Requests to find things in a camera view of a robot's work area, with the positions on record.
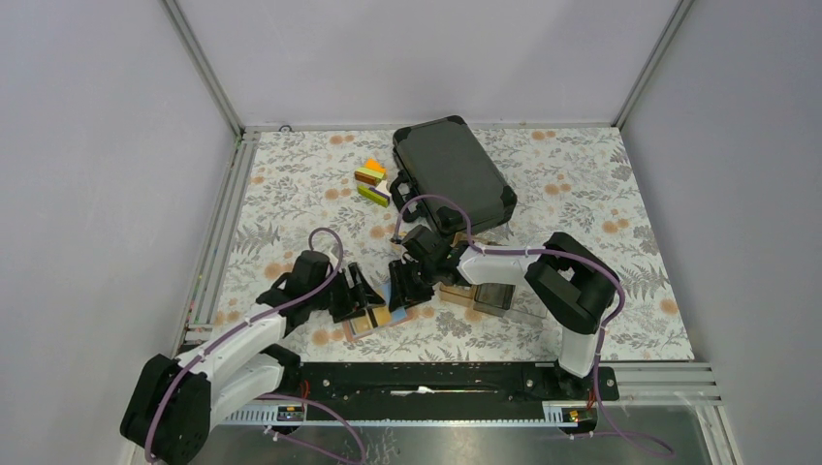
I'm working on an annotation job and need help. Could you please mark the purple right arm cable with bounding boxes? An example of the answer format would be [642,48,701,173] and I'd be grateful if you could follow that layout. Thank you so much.
[392,194,627,412]

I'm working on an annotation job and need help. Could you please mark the orange gold credit card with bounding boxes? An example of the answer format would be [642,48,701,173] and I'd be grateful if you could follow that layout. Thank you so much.
[371,305,393,326]

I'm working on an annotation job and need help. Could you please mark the pink leather card holder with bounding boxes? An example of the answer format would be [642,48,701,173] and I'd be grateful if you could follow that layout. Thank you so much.
[341,282,414,342]

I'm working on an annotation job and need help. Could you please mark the floral patterned table mat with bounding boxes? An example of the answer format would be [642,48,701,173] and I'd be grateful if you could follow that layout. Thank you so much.
[212,128,694,361]

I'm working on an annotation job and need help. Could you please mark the yellow card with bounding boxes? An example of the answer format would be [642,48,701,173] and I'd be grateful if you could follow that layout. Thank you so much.
[349,311,374,339]

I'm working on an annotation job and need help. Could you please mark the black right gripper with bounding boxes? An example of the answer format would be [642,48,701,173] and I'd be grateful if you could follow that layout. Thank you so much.
[389,258,440,313]

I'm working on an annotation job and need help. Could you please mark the aluminium frame rail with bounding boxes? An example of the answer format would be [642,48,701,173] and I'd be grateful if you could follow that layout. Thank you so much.
[173,129,261,354]

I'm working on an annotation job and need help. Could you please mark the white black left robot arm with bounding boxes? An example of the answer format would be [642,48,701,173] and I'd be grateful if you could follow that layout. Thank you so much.
[119,250,385,464]

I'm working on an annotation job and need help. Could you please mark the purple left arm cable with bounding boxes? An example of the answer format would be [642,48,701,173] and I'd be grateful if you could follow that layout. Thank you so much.
[142,227,345,463]

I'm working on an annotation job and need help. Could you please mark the dark grey hard case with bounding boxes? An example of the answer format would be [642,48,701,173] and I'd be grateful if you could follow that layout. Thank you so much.
[389,115,518,236]

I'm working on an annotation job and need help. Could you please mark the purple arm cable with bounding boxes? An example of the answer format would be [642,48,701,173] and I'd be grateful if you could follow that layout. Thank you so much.
[392,194,627,412]
[142,227,345,463]

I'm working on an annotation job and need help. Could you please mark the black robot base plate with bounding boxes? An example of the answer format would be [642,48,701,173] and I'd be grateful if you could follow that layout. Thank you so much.
[263,345,620,422]

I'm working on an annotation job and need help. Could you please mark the clear acrylic card organizer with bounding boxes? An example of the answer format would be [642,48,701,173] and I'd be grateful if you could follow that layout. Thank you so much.
[437,233,551,323]

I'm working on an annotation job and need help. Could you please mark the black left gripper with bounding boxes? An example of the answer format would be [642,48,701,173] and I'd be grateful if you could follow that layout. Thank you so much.
[308,263,384,323]

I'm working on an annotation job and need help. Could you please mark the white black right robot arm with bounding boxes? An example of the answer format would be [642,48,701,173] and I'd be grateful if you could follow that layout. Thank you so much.
[392,225,625,399]

